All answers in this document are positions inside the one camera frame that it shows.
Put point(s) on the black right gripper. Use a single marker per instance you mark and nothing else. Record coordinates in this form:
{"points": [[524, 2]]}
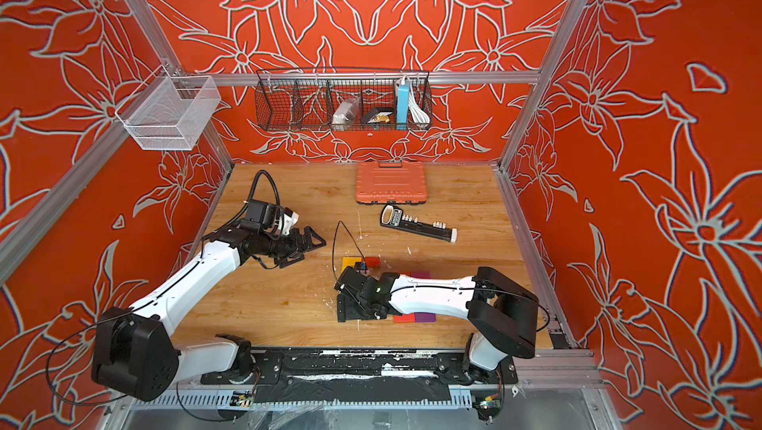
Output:
{"points": [[344, 310]]}

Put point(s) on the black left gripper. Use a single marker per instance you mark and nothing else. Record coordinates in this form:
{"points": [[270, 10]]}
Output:
{"points": [[297, 247]]}

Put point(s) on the small red block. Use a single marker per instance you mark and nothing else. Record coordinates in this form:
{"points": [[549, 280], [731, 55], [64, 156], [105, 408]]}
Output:
{"points": [[372, 261]]}

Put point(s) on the orange block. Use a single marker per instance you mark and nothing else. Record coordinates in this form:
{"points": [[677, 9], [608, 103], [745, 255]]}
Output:
{"points": [[350, 262]]}

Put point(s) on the long red block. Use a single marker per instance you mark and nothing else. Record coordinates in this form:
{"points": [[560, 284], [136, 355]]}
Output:
{"points": [[409, 318]]}

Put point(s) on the dark purple block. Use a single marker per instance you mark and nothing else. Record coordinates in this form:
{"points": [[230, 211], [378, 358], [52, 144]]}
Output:
{"points": [[425, 318]]}

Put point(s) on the small magenta block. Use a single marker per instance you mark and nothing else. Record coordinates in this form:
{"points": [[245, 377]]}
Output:
{"points": [[421, 275]]}

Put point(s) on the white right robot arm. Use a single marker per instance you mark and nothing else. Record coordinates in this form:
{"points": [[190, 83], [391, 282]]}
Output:
{"points": [[504, 315]]}

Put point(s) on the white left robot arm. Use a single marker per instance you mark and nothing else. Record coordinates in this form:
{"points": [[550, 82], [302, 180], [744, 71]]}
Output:
{"points": [[133, 351]]}

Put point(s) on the orange plastic tool case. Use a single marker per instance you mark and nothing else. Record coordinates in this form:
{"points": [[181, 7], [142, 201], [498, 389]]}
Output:
{"points": [[391, 183]]}

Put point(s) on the silver packet in basket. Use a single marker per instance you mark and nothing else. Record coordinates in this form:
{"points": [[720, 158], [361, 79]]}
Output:
{"points": [[346, 114]]}

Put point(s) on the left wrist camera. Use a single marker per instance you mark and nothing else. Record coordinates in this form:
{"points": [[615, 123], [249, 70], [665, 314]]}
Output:
{"points": [[268, 219]]}

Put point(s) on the black wire wall basket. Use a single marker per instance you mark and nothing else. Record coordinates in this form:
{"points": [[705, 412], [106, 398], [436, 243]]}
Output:
{"points": [[343, 99]]}

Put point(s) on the white wire basket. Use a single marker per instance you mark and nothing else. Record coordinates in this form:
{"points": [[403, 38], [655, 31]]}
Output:
{"points": [[171, 113]]}

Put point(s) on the aluminium frame post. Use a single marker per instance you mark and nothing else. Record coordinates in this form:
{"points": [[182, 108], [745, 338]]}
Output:
{"points": [[145, 18]]}

